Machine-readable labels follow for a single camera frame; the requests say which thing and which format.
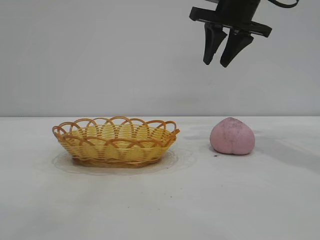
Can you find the pink peach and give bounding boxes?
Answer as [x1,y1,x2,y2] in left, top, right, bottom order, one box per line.
[209,116,256,156]

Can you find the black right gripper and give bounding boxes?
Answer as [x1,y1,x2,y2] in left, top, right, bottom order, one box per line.
[189,0,273,68]

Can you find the black cable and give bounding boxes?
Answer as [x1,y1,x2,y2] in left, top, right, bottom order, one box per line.
[268,0,300,8]

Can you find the clear plastic doily mat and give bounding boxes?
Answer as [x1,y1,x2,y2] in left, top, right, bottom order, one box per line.
[51,147,197,176]

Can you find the yellow woven wicker basket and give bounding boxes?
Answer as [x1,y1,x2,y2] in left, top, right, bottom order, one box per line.
[51,115,180,169]

